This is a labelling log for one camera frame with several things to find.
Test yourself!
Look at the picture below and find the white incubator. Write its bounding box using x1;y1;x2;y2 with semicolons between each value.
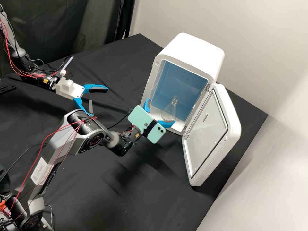
140;32;226;135

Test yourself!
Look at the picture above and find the right wrist camera phone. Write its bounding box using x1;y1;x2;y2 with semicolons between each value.
127;105;167;145

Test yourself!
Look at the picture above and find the black cable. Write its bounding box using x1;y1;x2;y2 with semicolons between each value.
107;109;132;130

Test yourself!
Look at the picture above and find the clear flask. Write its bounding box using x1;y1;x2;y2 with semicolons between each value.
160;95;180;121

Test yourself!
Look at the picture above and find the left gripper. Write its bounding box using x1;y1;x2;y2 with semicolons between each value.
55;77;109;115

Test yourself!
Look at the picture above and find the incubator door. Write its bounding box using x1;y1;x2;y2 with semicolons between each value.
181;82;242;187

